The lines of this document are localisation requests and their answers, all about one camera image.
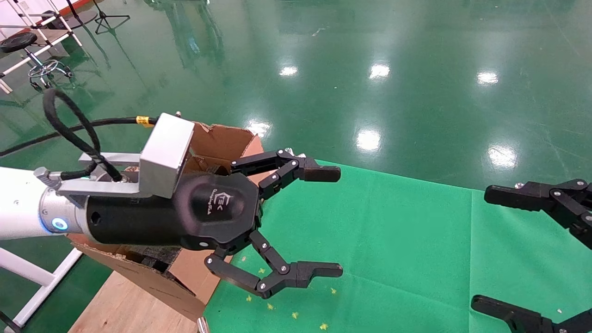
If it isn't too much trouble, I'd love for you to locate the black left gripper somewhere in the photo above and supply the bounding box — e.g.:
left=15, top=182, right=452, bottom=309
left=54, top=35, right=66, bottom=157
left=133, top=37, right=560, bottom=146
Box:
left=86, top=148, right=344, bottom=299

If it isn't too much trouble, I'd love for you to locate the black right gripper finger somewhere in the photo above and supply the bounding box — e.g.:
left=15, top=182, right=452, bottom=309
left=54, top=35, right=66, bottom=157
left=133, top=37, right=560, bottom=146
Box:
left=483, top=179, right=592, bottom=250
left=470, top=295, right=592, bottom=333

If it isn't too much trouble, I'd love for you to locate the large open cardboard carton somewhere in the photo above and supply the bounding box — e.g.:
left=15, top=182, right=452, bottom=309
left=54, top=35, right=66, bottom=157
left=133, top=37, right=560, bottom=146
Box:
left=67, top=121, right=265, bottom=322

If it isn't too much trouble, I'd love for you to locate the green cloth mat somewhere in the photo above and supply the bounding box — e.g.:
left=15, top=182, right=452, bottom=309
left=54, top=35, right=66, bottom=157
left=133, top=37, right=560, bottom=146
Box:
left=203, top=160, right=592, bottom=333

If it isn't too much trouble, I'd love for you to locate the black foam block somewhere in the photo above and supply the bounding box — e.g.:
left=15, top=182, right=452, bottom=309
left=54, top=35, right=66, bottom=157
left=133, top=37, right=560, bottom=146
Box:
left=123, top=245, right=182, bottom=273

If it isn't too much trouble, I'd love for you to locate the black tripod microphone stand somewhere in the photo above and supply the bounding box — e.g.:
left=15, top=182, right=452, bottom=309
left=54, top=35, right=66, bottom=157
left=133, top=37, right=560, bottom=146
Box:
left=92, top=0, right=131, bottom=35

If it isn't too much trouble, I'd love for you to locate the black curved pole stand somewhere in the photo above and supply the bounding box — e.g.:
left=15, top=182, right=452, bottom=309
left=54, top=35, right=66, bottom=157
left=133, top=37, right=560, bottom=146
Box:
left=42, top=0, right=99, bottom=29

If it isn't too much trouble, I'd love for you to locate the black round stool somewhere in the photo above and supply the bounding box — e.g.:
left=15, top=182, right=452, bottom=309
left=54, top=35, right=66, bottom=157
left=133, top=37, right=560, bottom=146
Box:
left=0, top=31, right=74, bottom=91

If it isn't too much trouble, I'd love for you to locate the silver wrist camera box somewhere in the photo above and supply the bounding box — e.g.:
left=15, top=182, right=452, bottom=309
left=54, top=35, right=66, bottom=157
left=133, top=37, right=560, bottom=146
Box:
left=58, top=112, right=196, bottom=199

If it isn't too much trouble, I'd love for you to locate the black camera cable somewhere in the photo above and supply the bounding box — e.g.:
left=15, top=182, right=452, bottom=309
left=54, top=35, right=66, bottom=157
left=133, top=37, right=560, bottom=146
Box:
left=0, top=88, right=160, bottom=182

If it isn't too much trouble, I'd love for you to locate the white metal stand frame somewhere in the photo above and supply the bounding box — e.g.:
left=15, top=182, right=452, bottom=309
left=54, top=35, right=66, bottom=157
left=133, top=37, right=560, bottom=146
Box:
left=0, top=247, right=84, bottom=331

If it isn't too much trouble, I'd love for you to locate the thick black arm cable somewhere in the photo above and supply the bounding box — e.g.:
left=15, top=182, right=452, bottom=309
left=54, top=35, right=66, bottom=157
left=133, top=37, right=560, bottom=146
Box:
left=0, top=310, right=21, bottom=333

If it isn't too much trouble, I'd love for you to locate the white tube frame table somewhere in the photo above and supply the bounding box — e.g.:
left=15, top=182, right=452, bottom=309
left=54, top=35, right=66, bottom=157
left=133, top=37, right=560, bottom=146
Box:
left=0, top=0, right=84, bottom=93

